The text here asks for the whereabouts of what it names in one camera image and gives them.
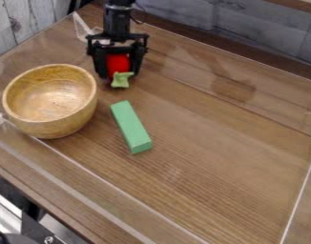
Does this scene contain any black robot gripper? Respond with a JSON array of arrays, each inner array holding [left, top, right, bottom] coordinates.
[[86, 6, 150, 79]]

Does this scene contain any red plush fruit green leaf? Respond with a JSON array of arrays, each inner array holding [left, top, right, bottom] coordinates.
[[106, 54, 134, 89]]

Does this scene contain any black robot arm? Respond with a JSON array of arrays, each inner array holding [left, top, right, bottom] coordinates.
[[86, 0, 150, 79]]

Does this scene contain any wooden bowl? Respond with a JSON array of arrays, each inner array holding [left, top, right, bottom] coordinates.
[[2, 64, 99, 139]]

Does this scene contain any green rectangular block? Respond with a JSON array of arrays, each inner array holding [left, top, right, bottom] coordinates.
[[111, 100, 154, 154]]

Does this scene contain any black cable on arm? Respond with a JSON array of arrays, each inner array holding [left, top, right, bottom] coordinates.
[[130, 0, 147, 25]]

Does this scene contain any black metal table frame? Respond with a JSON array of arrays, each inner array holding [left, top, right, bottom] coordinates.
[[0, 171, 69, 244]]

